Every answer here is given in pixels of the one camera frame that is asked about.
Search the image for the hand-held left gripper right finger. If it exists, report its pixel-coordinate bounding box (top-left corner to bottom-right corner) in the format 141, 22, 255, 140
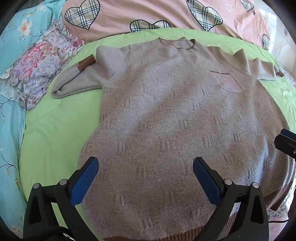
192, 157, 270, 241

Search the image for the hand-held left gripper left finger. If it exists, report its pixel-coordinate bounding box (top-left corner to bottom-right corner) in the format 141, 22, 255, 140
23, 157, 100, 241

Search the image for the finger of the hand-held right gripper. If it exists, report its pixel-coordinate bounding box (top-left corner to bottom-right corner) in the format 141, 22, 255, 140
274, 128, 296, 160

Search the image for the beige knit sweater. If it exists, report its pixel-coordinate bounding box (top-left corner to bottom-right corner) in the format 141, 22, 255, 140
51, 37, 296, 241

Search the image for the green bed sheet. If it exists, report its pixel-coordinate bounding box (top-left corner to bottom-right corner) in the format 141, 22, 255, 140
18, 28, 296, 233

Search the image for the turquoise floral bed sheet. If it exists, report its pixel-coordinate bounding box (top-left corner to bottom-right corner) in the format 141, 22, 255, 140
0, 0, 68, 237

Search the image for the floral ruffled pillow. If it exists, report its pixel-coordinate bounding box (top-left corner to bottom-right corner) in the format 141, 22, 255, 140
0, 19, 85, 111

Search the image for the pink pillow with plaid hearts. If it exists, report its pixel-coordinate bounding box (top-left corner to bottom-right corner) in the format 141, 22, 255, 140
61, 0, 271, 51

